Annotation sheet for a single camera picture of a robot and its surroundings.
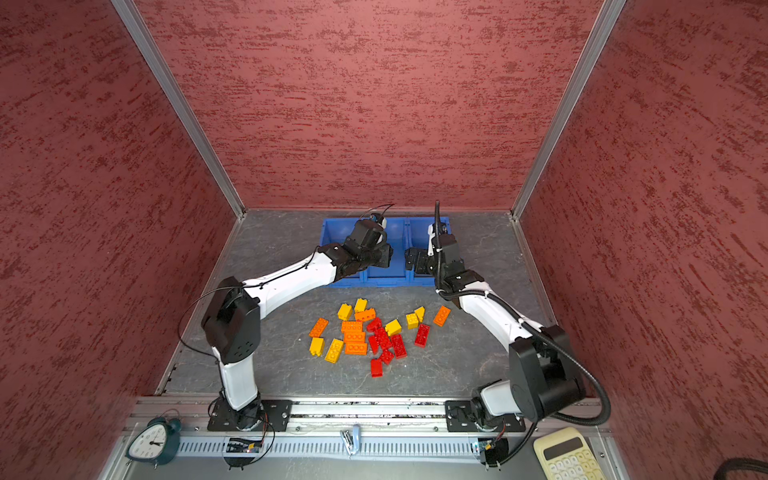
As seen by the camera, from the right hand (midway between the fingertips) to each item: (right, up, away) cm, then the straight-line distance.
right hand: (416, 258), depth 88 cm
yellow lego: (-7, -21, 0) cm, 22 cm away
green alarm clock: (-62, -41, -21) cm, 77 cm away
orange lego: (+8, -19, +4) cm, 21 cm away
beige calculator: (+34, -45, -20) cm, 60 cm away
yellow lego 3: (-17, -15, +4) cm, 24 cm away
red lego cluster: (-10, -25, -3) cm, 27 cm away
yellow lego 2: (-22, -17, +2) cm, 28 cm away
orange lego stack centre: (-19, -24, -1) cm, 31 cm away
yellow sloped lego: (+2, -17, +2) cm, 17 cm away
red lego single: (+2, -23, -1) cm, 23 cm away
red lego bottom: (-12, -30, -7) cm, 33 cm away
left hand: (-9, +1, +1) cm, 9 cm away
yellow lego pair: (-1, -19, -1) cm, 19 cm away
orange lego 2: (-16, -18, +2) cm, 24 cm away
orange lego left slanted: (-30, -22, +1) cm, 37 cm away
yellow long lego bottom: (-24, -27, -4) cm, 36 cm away
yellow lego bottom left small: (-29, -25, -4) cm, 39 cm away
